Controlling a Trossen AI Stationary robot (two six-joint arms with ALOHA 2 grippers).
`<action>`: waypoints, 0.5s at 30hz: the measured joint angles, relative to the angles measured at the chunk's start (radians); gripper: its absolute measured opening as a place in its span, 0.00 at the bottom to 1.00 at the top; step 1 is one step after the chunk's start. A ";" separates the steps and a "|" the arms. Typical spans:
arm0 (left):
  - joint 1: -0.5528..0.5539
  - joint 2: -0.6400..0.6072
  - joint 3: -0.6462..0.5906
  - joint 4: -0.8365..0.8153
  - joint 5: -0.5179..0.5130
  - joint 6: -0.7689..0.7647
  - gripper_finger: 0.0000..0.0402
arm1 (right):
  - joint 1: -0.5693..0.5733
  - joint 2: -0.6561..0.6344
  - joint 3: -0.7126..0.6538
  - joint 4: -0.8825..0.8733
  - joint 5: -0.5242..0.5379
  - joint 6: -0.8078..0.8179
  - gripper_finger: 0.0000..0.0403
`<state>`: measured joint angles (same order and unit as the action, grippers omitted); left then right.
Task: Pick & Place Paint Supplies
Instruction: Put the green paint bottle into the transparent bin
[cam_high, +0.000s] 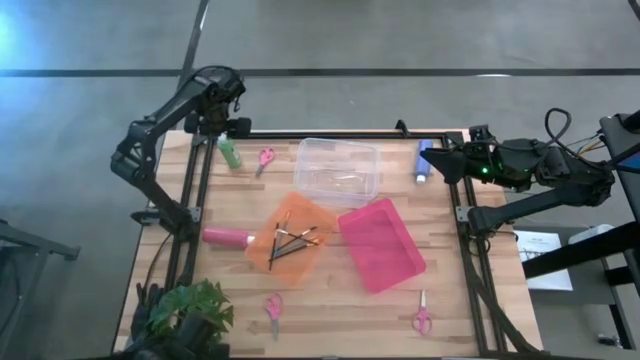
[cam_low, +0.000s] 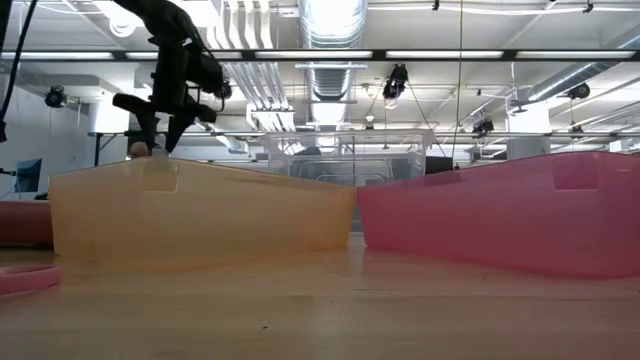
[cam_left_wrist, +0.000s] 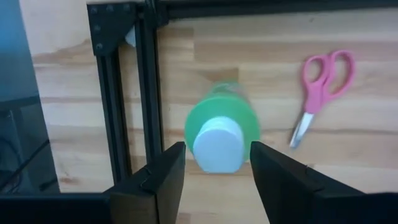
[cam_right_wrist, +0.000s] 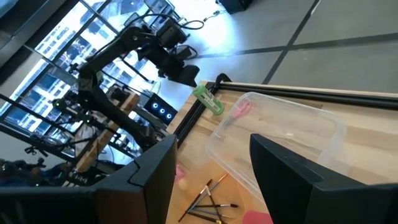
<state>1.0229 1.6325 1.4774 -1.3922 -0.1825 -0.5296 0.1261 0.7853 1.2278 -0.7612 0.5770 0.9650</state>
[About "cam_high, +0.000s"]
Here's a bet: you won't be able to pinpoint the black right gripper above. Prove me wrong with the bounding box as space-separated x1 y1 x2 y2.
419 141 504 185

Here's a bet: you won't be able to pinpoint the green paint bottle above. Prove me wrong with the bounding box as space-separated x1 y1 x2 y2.
215 133 244 171

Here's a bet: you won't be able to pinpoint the blue paint bottle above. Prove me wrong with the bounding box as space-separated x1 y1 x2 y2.
413 138 435 185

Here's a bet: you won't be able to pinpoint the pink handled scissors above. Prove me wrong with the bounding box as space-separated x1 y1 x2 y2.
411 289 434 337
263 292 285 341
254 147 277 179

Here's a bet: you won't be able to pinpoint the magenta paint bottle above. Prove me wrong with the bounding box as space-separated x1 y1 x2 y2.
201 225 256 250

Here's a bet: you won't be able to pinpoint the dark handled paintbrush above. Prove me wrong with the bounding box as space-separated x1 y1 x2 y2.
273 226 319 254
276 228 321 247
268 222 280 272

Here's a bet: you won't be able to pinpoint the pink plastic bin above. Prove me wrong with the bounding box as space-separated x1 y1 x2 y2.
337 197 428 295

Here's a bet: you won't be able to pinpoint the clear plastic bin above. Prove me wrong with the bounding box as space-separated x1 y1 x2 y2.
292 137 382 210

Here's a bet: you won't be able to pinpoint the white paper sheet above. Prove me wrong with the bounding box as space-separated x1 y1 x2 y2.
514 229 575 292

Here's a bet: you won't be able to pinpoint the black side desk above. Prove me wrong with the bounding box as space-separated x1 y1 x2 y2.
522 110 640 351

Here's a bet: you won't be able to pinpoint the white box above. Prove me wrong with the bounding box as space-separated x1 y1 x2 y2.
568 223 616 246

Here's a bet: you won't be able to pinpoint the orange plastic bin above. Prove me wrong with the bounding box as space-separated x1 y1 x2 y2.
243 190 340 287

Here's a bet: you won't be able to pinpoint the green artificial plant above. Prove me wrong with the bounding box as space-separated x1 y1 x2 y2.
144 279 235 359

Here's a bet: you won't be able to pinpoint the black metal stand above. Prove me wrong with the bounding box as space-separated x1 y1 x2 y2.
0 217 81 351

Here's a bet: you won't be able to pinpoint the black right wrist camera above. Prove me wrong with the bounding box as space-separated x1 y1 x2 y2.
468 124 494 145

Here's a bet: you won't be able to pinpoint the black aluminium rig frame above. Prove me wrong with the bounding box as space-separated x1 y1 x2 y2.
164 119 541 357

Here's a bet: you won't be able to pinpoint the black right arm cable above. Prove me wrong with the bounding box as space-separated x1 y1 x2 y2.
543 107 609 161

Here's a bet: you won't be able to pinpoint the black cable sleeve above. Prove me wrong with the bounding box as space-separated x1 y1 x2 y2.
467 234 544 357

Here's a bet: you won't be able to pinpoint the black cable bundle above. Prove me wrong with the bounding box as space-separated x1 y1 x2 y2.
130 282 164 354

